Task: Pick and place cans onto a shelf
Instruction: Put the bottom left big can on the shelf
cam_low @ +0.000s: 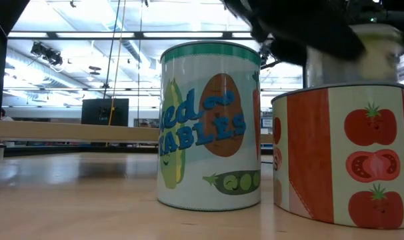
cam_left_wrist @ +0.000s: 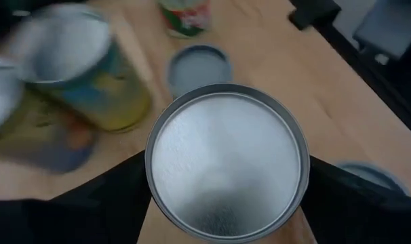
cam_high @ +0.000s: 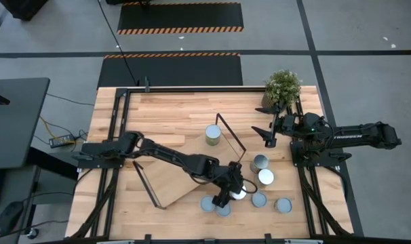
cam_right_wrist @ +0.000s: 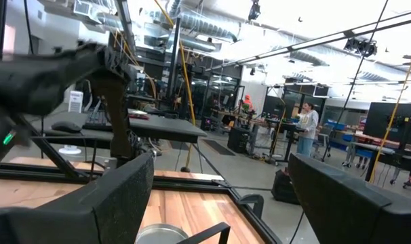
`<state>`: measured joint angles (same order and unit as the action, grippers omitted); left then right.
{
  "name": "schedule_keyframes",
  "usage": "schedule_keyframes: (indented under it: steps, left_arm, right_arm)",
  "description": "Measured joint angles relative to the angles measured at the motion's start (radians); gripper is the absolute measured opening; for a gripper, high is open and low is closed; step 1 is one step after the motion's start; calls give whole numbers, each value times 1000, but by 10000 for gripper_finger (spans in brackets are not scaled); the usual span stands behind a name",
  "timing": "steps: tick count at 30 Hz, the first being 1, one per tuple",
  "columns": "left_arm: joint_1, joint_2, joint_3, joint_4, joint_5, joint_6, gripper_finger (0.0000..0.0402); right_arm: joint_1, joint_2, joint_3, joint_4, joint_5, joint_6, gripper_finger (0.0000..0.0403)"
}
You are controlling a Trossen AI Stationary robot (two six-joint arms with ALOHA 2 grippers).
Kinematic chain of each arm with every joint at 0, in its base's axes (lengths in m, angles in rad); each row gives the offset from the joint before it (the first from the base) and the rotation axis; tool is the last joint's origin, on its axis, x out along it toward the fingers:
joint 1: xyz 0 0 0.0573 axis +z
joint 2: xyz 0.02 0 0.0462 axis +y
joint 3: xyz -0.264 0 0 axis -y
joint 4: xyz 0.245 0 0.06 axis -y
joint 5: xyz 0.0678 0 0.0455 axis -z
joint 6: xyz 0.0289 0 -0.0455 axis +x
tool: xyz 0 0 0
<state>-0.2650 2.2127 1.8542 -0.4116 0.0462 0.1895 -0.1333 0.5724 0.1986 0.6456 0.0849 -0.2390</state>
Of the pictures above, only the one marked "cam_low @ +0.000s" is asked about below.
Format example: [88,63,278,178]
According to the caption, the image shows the wooden shelf board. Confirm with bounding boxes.
[0,119,273,145]

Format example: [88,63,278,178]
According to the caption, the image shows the yellow hanging cable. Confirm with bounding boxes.
[107,0,127,127]

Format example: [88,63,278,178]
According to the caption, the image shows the small black mounted camera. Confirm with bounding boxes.
[259,43,273,66]

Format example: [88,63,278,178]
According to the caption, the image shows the black camera bracket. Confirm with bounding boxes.
[260,59,308,88]

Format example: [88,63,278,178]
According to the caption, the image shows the black monitor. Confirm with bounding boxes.
[81,98,130,127]

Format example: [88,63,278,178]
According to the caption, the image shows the black hanging cable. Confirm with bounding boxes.
[103,0,121,99]

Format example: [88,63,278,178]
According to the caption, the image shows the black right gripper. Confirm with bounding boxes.
[221,0,404,66]

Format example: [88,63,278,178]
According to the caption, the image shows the black rig frame bar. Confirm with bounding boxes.
[7,31,256,41]

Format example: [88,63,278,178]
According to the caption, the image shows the wide red tomato can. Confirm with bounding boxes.
[271,81,404,230]

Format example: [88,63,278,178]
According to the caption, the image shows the black ceiling spotlight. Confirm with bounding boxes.
[30,41,63,67]

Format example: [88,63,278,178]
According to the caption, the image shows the yellow green peaches can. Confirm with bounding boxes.
[305,23,404,88]

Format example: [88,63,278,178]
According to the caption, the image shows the mixed vegetables can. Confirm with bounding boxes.
[157,40,262,212]

